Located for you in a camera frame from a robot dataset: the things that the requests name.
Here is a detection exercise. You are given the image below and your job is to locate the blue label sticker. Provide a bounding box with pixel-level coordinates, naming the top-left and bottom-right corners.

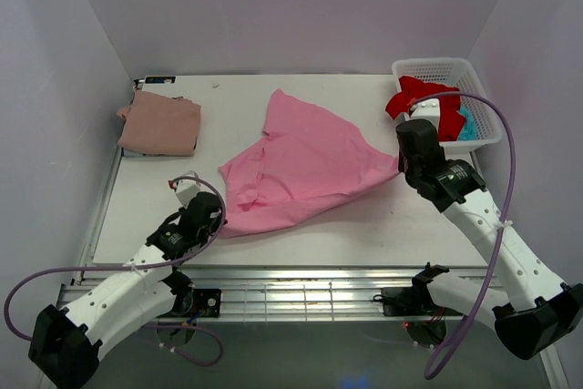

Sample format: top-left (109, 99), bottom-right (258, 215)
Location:
top-left (141, 76), bottom-right (176, 85)

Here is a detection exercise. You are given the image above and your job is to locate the teal t shirt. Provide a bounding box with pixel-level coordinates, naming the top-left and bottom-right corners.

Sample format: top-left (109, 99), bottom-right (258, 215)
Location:
top-left (457, 106), bottom-right (478, 141)

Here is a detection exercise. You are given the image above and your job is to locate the white plastic mesh basket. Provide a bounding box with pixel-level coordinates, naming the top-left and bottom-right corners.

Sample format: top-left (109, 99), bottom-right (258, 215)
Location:
top-left (391, 56), bottom-right (504, 154)

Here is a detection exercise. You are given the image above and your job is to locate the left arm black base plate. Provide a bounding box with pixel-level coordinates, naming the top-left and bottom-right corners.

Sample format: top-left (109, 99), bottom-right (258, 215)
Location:
top-left (163, 270), bottom-right (222, 319)

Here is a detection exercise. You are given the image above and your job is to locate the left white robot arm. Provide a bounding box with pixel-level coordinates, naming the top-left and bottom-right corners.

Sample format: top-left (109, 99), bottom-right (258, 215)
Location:
top-left (28, 191), bottom-right (222, 388)

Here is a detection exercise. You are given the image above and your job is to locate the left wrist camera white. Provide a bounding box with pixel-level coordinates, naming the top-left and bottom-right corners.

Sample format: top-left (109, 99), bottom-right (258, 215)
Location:
top-left (168, 170), bottom-right (201, 208)

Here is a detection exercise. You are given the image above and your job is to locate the folded dusty pink t shirt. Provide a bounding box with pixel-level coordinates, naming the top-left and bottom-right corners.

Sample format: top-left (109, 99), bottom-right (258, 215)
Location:
top-left (117, 90), bottom-right (201, 157)

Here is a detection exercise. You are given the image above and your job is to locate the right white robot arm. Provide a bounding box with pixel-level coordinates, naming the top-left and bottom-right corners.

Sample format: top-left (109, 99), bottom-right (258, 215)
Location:
top-left (393, 119), bottom-right (582, 360)

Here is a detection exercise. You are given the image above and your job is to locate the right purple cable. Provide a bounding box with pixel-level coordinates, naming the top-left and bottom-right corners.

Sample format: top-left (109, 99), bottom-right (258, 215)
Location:
top-left (407, 91), bottom-right (517, 381)

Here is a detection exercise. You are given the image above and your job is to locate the red t shirt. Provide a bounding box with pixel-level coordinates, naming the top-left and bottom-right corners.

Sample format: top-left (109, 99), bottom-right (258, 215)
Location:
top-left (384, 75), bottom-right (466, 142)

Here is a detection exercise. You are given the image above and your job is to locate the aluminium rail frame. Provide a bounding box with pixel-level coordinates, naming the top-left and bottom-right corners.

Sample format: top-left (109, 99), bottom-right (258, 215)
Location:
top-left (49, 147), bottom-right (547, 389)

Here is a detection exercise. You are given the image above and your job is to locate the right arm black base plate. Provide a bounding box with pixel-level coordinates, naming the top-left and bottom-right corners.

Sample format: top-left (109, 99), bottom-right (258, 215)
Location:
top-left (373, 262), bottom-right (460, 318)

